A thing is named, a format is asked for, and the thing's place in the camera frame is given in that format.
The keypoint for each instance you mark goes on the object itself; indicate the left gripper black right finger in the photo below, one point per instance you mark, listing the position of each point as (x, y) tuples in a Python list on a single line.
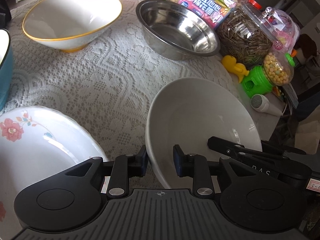
[(199, 169)]

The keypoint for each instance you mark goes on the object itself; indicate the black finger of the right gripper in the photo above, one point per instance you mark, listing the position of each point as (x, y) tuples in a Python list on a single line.
[(229, 148)]

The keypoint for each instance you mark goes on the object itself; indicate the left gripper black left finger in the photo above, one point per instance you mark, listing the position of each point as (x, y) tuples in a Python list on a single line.
[(122, 169)]

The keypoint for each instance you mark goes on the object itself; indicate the plain white ceramic bowl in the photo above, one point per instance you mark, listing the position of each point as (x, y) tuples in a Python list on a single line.
[(187, 112)]

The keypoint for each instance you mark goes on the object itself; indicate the white floral plate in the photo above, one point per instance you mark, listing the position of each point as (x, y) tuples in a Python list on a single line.
[(37, 142)]

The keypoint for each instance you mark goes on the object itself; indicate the stainless steel bowl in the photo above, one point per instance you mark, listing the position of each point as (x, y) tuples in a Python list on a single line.
[(175, 32)]

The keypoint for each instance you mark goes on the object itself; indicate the white bowl with gold rim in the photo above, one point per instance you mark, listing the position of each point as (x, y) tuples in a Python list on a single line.
[(70, 25)]

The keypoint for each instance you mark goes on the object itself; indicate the blue bowl white inside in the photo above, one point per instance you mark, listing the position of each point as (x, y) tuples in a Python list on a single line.
[(7, 63)]

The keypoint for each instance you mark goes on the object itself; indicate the white toy microphone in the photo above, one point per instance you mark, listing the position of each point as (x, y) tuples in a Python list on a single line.
[(261, 104)]

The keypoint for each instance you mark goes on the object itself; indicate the green gumball candy dispenser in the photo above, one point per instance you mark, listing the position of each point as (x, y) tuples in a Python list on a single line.
[(277, 69)]

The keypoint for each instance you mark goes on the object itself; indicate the white lace tablecloth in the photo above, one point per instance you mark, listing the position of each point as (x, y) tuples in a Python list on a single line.
[(108, 86)]

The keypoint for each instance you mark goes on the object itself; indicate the yellow duck toy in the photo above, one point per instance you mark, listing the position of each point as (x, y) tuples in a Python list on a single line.
[(232, 66)]

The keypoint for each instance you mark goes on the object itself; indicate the sunflower seed jar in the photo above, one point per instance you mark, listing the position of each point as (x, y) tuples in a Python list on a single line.
[(246, 35)]

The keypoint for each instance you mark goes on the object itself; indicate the pink candy bag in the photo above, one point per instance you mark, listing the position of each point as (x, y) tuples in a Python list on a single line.
[(285, 30)]

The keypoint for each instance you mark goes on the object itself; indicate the pink marshmallow bag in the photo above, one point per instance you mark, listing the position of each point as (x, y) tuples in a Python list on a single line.
[(213, 12)]

